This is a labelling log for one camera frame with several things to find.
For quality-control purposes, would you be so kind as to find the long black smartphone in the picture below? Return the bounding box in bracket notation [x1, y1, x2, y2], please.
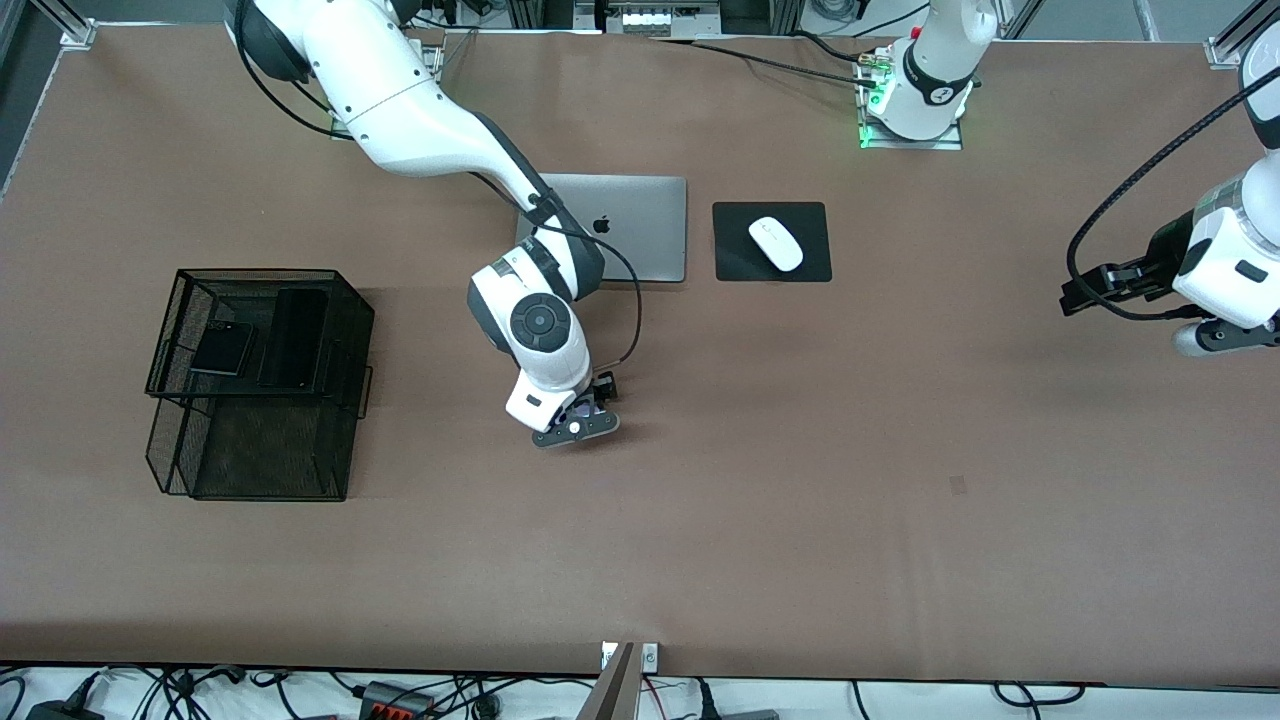
[258, 288, 331, 391]

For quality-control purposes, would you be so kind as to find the black flip phone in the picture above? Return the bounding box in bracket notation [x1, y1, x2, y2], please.
[190, 322, 256, 377]

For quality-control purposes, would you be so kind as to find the silver closed laptop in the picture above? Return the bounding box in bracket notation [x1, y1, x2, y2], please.
[515, 173, 689, 283]

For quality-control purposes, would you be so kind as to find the large paper table cover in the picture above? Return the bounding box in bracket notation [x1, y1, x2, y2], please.
[0, 25, 1280, 687]

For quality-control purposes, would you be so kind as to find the black mouse pad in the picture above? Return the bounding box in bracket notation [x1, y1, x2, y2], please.
[712, 201, 833, 283]

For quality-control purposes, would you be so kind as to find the white computer mouse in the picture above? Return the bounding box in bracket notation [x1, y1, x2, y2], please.
[748, 216, 804, 273]

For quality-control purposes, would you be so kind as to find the black power strip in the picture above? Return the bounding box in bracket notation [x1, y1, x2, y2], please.
[360, 682, 436, 720]

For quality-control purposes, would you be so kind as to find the control box with connectors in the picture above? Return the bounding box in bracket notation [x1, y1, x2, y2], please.
[575, 0, 721, 37]

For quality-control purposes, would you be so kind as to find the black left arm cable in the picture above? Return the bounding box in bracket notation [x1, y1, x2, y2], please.
[1066, 65, 1280, 323]

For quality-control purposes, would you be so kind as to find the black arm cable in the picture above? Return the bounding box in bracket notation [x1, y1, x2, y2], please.
[232, 0, 643, 386]
[1066, 65, 1280, 323]

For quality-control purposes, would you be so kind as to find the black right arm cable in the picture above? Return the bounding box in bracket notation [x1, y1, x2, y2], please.
[232, 0, 643, 386]

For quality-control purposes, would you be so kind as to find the aluminium frame profile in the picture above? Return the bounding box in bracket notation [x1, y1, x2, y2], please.
[1205, 0, 1280, 69]
[30, 0, 98, 49]

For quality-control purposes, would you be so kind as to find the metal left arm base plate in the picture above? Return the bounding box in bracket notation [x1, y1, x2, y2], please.
[858, 50, 964, 151]

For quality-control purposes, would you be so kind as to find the grey camera post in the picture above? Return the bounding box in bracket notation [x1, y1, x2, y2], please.
[575, 642, 641, 720]

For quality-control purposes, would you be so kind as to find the black wire mesh organizer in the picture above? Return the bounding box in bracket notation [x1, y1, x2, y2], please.
[145, 268, 376, 502]

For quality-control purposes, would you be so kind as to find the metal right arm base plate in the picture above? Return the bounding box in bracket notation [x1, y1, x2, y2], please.
[330, 40, 446, 139]

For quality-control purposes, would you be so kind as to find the black cable on table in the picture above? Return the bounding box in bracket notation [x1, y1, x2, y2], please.
[650, 32, 883, 89]

